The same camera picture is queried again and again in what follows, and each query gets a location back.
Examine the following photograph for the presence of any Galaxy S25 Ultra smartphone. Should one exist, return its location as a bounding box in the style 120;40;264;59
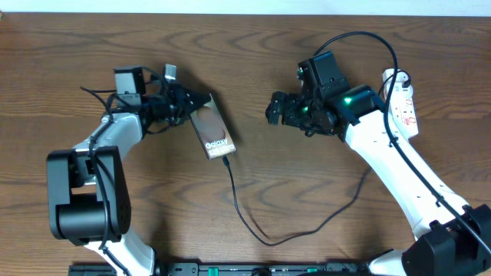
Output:
190;94;237;160

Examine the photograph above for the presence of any black charging cable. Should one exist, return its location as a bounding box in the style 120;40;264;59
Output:
221;70;412;247

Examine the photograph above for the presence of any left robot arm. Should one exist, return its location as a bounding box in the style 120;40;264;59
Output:
46;64;211;276

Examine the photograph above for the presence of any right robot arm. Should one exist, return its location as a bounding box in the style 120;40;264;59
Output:
265;52;490;275

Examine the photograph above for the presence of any white power strip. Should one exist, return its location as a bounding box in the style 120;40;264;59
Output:
389;69;419;140

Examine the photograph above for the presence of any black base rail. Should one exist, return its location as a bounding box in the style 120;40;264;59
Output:
68;261;373;276

